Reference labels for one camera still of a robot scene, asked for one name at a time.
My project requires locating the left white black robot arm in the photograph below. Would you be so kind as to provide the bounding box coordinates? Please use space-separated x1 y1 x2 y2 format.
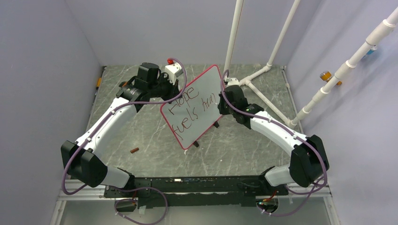
61 59 186 197

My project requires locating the white PVC pipe frame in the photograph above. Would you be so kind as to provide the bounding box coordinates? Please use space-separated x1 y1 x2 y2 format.
223 0 398 128

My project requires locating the orange wall knob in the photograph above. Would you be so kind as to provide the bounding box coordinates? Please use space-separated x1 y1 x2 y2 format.
320 71 333 82

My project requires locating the brown marker cap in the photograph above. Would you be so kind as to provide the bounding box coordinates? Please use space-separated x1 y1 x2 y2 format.
130 148 139 154

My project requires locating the red-framed whiteboard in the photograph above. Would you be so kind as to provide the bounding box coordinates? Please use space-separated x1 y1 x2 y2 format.
160 65 222 150

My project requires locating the orange-handled tool at edge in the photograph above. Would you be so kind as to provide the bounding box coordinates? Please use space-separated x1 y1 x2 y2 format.
95 77 102 95

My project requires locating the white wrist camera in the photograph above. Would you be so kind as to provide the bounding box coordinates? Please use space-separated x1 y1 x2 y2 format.
164 58 183 84
224 77 239 89

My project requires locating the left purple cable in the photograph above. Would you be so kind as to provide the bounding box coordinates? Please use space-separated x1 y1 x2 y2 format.
61 58 188 225

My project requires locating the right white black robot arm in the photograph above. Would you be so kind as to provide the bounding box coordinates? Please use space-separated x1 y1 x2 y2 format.
218 85 329 195

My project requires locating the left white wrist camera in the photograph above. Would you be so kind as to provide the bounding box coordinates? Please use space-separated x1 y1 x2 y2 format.
164 58 183 84

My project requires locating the blue wall clip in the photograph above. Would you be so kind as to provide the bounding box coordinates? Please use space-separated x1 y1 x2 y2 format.
366 45 377 56

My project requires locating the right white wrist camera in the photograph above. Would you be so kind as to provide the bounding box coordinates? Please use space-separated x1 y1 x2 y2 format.
224 77 239 89

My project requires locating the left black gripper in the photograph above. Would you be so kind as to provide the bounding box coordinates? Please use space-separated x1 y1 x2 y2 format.
149 73 182 105

